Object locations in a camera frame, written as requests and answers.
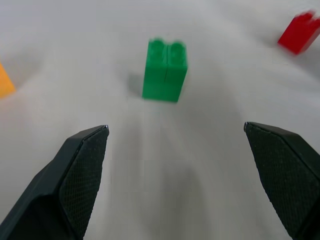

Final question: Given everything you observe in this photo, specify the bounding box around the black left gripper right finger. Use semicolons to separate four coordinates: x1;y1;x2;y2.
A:
243;121;320;240

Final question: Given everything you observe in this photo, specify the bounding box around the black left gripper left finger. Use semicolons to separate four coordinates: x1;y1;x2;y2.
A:
0;124;110;240

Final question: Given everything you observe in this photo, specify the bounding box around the orange toy building block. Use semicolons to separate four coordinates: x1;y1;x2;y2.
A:
0;61;17;99

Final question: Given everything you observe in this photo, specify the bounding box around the red toy building block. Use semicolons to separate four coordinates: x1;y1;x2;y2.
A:
277;9;320;55

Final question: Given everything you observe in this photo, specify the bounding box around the green toy building block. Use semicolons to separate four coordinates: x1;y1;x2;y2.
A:
141;37;188;103

